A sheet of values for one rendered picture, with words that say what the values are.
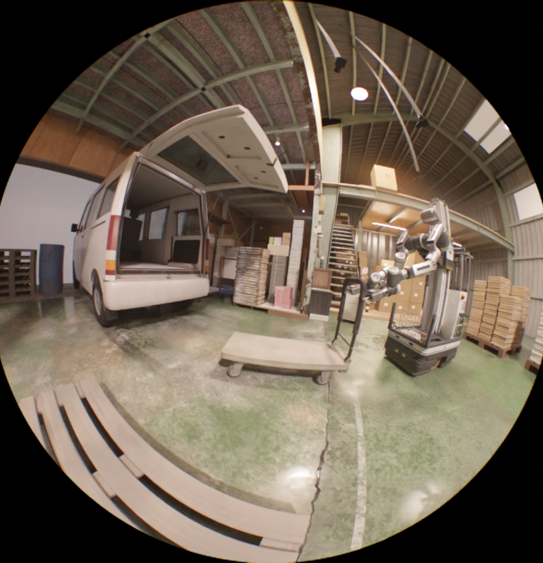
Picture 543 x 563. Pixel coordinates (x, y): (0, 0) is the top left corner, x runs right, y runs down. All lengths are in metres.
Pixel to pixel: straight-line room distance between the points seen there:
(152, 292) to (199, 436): 1.30
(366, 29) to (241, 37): 3.64
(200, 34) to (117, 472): 2.85
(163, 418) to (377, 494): 0.99
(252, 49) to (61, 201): 4.82
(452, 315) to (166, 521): 2.25
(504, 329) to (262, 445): 3.41
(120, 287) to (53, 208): 4.14
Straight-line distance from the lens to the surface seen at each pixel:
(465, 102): 7.75
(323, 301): 2.88
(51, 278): 3.89
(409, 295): 4.92
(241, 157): 1.70
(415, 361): 1.66
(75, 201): 5.45
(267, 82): 2.45
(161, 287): 1.78
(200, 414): 0.98
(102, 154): 3.96
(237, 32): 2.27
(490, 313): 3.65
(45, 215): 5.37
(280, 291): 2.94
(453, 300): 2.04
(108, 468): 0.76
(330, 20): 5.04
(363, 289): 1.08
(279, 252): 3.33
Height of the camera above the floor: 0.75
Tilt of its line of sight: 4 degrees down
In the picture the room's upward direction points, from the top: 7 degrees clockwise
